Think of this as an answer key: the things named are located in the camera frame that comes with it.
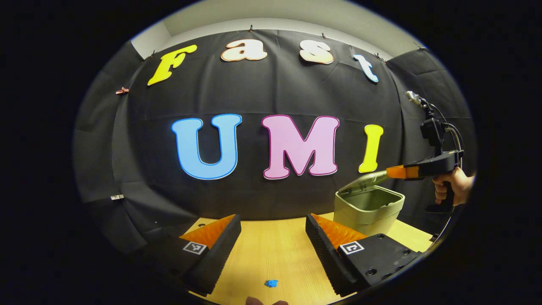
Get black backdrop cloth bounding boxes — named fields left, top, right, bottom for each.
left=73, top=29, right=477, bottom=255

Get wooden desktop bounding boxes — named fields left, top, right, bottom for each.
left=186, top=212, right=433, bottom=305

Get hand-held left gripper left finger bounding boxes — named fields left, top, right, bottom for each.
left=140, top=214, right=242, bottom=297

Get pale green desktop garbage bin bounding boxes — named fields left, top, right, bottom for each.
left=333, top=171, right=405, bottom=236

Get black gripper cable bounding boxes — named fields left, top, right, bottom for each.
left=428, top=102, right=465, bottom=244

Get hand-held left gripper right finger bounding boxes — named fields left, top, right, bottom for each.
left=305, top=213, right=424, bottom=297

